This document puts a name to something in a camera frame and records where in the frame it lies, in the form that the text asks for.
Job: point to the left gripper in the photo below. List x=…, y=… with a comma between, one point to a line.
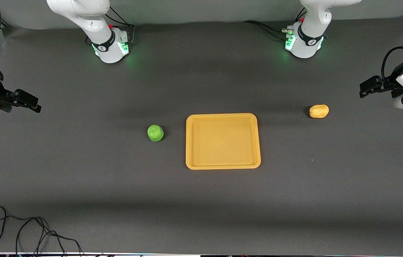
x=389, y=86

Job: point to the yellow potato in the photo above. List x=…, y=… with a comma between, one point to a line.
x=319, y=111

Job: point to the green apple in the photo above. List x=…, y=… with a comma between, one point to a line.
x=155, y=133

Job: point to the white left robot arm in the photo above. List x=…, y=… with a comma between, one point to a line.
x=310, y=21

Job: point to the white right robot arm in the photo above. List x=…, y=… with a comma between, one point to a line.
x=90, y=18

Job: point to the yellow plastic tray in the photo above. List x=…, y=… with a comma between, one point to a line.
x=223, y=141

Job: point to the dark grey table mat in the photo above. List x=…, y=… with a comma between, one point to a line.
x=80, y=178

